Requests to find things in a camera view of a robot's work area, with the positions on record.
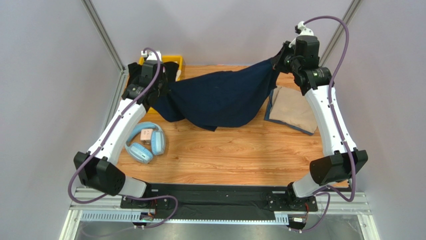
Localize navy t shirt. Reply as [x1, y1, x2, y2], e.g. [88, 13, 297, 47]
[153, 59, 280, 132]

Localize yellow plastic bin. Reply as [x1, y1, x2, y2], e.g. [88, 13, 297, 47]
[135, 51, 183, 113]

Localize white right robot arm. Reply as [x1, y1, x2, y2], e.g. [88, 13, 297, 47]
[273, 35, 368, 199]

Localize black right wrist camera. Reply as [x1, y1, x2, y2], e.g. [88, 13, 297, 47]
[294, 21, 315, 37]

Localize aluminium frame rail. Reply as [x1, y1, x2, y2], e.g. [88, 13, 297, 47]
[60, 184, 379, 240]

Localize beige folded t shirt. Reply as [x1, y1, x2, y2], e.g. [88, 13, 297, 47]
[268, 85, 319, 135]

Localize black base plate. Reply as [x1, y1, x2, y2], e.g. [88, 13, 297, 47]
[120, 183, 318, 221]

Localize blue folded t shirt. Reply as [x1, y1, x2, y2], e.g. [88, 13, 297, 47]
[263, 88, 315, 137]

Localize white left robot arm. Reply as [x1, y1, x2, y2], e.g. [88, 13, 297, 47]
[70, 60, 167, 198]

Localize light blue headphones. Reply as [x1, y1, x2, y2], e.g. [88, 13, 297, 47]
[124, 121, 166, 164]

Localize black t shirt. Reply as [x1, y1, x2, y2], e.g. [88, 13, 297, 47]
[126, 61, 179, 86]

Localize pinkish cube power adapter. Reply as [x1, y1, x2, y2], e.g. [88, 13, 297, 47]
[139, 128, 154, 145]

